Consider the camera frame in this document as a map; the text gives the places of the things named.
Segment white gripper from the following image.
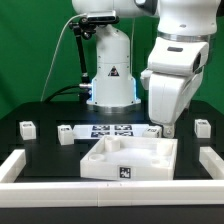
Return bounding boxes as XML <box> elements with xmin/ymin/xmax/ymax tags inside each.
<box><xmin>141</xmin><ymin>37</ymin><xmax>208</xmax><ymax>138</ymax></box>

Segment white square table top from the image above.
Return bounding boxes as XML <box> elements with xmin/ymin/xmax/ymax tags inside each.
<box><xmin>80</xmin><ymin>135</ymin><xmax>178</xmax><ymax>181</ymax></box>

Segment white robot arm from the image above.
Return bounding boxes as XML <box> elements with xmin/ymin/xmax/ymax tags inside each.
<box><xmin>72</xmin><ymin>0</ymin><xmax>224</xmax><ymax>138</ymax></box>

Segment white sheet with tags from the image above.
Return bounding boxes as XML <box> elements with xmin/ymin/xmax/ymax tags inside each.
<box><xmin>73</xmin><ymin>124</ymin><xmax>149</xmax><ymax>139</ymax></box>

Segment white U-shaped obstacle fence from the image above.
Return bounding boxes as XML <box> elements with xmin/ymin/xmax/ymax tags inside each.
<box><xmin>0</xmin><ymin>149</ymin><xmax>224</xmax><ymax>208</ymax></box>

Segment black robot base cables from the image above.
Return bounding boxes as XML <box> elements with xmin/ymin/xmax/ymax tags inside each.
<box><xmin>44</xmin><ymin>84</ymin><xmax>83</xmax><ymax>103</ymax></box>

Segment grey camera on mount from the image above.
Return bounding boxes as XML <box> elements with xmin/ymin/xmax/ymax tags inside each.
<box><xmin>87</xmin><ymin>10</ymin><xmax>117</xmax><ymax>23</ymax></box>

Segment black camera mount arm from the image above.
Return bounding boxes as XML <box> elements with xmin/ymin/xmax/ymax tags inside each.
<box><xmin>69</xmin><ymin>17</ymin><xmax>96</xmax><ymax>101</ymax></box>

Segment white camera cable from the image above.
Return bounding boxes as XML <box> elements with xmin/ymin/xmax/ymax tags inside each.
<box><xmin>40</xmin><ymin>13</ymin><xmax>88</xmax><ymax>102</ymax></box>

